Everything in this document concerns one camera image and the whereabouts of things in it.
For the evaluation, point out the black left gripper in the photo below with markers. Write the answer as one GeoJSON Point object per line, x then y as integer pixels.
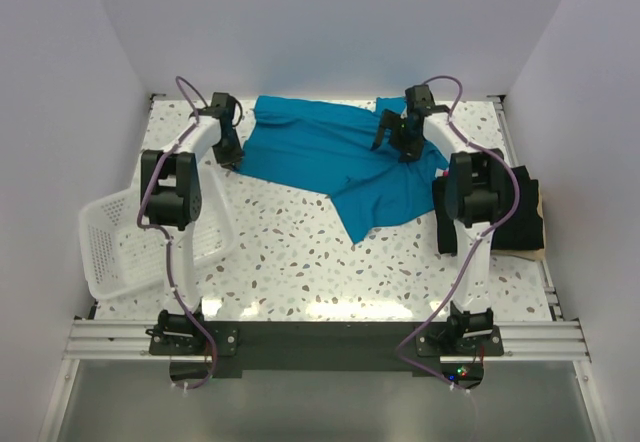
{"type": "Point", "coordinates": [234, 157]}

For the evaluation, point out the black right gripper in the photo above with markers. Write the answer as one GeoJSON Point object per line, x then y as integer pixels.
{"type": "Point", "coordinates": [410, 152]}

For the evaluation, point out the blue t shirt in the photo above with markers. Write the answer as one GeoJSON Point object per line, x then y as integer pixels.
{"type": "Point", "coordinates": [326, 148]}

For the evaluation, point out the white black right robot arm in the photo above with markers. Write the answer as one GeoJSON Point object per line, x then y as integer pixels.
{"type": "Point", "coordinates": [481, 193]}

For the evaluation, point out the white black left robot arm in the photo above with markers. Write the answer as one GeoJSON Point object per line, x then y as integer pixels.
{"type": "Point", "coordinates": [171, 201]}

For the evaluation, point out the white plastic basket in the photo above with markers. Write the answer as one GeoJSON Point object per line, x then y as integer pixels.
{"type": "Point", "coordinates": [119, 258]}

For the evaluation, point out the black folded t shirt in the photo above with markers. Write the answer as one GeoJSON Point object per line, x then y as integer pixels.
{"type": "Point", "coordinates": [507, 239]}

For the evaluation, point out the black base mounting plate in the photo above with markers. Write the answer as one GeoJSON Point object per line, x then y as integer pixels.
{"type": "Point", "coordinates": [229, 349]}

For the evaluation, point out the aluminium extrusion rail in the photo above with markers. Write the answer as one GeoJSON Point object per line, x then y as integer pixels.
{"type": "Point", "coordinates": [108, 340]}

